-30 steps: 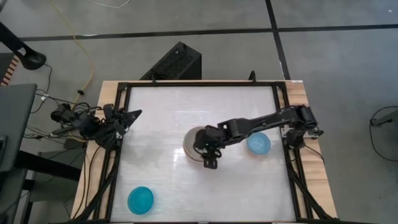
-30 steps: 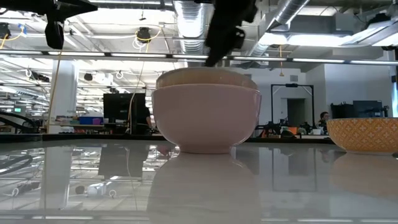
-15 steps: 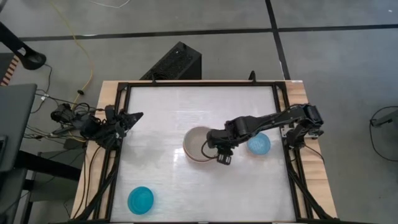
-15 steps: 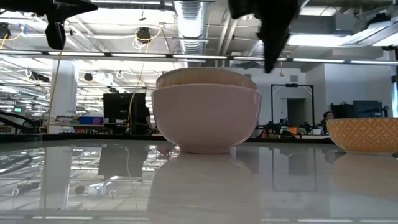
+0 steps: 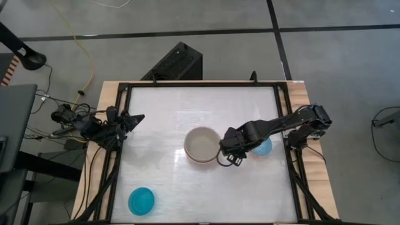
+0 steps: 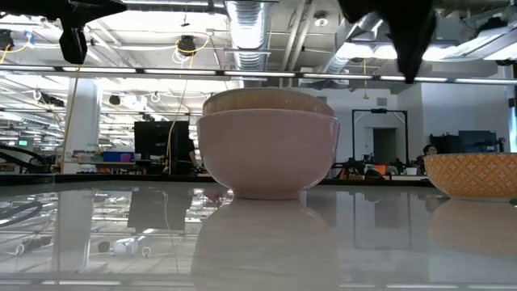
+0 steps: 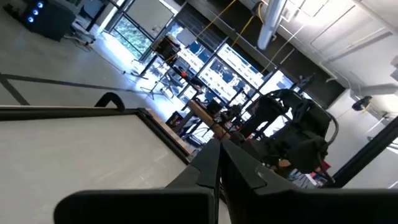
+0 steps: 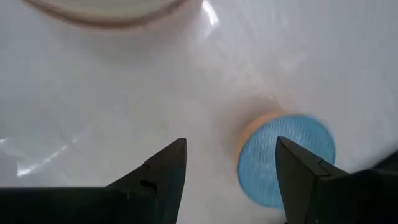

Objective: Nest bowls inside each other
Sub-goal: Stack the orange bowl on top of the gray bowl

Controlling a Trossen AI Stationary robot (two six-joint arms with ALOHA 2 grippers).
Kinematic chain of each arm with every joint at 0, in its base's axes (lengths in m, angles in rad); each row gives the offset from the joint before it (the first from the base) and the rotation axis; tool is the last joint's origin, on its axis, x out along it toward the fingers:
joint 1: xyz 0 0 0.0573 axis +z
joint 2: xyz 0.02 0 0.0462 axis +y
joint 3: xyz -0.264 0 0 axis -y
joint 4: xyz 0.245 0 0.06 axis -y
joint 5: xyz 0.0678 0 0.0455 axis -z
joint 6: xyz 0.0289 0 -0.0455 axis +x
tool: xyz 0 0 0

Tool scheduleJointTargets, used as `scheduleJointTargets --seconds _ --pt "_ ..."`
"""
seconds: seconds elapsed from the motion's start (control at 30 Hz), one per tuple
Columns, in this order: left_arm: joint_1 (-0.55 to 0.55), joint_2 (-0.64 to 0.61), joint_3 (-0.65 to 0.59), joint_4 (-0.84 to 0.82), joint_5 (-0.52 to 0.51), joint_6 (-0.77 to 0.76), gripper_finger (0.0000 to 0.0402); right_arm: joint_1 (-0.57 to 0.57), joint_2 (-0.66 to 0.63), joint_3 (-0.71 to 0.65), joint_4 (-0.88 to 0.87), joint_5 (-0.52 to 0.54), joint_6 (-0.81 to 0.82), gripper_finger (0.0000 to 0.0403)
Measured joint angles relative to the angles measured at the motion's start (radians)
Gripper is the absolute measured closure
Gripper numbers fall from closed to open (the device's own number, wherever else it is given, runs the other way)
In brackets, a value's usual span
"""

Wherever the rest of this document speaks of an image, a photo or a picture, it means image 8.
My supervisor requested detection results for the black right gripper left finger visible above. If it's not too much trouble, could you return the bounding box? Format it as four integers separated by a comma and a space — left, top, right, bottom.
0, 138, 188, 224

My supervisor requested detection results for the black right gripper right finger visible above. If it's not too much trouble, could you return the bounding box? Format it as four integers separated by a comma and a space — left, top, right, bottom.
275, 136, 398, 224

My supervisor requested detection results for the blue and orange round sponge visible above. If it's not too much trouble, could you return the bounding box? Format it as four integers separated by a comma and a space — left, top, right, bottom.
235, 112, 337, 210

